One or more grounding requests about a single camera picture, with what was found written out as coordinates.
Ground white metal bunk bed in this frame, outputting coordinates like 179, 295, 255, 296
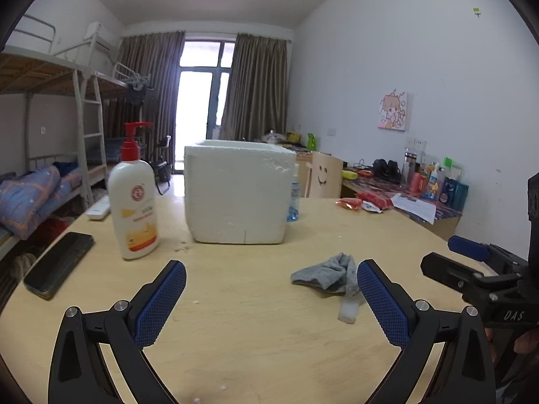
0, 13, 106, 262
90, 62, 156, 177

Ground white remote control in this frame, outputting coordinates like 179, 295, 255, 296
86, 196, 111, 221

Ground blue checked bedding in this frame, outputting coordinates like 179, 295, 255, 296
103, 139, 141, 165

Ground black folding chair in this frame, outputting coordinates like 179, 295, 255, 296
149, 135, 173, 196

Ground row of toiletry bottles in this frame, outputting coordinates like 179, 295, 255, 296
402, 151, 469, 210

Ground red plastic bag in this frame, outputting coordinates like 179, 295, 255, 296
36, 216, 68, 245

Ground white air conditioner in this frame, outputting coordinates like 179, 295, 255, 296
84, 22, 116, 53

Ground blue plaid quilt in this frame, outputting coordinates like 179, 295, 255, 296
0, 165, 83, 240

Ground cartoon wall poster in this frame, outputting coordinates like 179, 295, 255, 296
377, 88, 410, 130

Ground white lotion bottle red pump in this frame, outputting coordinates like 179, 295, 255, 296
107, 122, 161, 260

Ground black flat case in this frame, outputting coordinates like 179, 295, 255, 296
23, 232, 94, 300

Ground person's right hand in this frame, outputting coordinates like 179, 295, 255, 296
484, 324, 539, 363

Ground glass balcony door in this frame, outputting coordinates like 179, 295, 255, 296
175, 41, 235, 169

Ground brown curtain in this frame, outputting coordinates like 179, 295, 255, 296
110, 31, 186, 165
220, 33, 293, 141

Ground grey sock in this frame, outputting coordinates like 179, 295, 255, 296
290, 252, 360, 296

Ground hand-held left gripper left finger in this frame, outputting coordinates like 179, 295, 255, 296
48, 260, 187, 404

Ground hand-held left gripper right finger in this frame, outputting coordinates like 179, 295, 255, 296
356, 259, 498, 404

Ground dark hanging garment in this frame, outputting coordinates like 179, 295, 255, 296
126, 84, 146, 106

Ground wooden chair with smiley face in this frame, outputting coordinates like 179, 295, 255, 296
305, 151, 344, 199

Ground patterned desk cloth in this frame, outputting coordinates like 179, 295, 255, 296
341, 172, 462, 225

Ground white paper sheet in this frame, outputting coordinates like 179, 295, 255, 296
389, 193, 437, 225

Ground beige cloth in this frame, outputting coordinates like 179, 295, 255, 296
10, 252, 36, 278

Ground clear water bottle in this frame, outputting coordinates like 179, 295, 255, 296
287, 164, 301, 222

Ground clear plastic piece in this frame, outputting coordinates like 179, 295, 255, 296
338, 292, 363, 324

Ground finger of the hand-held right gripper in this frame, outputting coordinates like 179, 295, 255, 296
420, 252, 490, 304
447, 236, 530, 268

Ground wooden desk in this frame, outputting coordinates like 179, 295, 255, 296
290, 142, 352, 198

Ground white foam box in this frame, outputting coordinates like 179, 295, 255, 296
184, 139, 297, 245

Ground black headphones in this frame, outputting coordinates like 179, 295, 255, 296
373, 159, 401, 179

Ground white metal bed ladder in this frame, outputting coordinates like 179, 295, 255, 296
72, 69, 108, 209

